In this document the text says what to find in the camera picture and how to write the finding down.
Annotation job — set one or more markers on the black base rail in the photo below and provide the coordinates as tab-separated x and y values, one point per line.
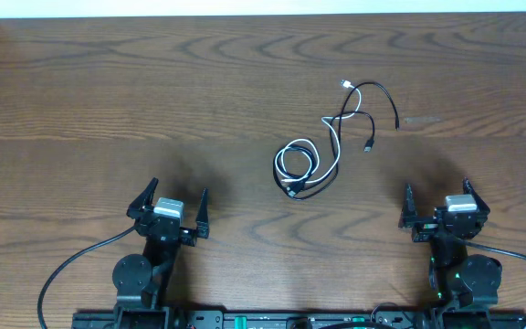
212	319

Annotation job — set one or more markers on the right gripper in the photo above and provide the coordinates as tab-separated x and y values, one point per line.
408	219

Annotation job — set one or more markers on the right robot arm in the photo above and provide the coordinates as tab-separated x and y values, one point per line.
466	285

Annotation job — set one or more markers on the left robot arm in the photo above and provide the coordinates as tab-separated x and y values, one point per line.
141	280

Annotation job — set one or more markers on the clear tape strip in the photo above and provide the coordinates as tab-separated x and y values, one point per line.
422	119

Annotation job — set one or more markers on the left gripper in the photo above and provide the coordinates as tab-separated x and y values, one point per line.
204	229

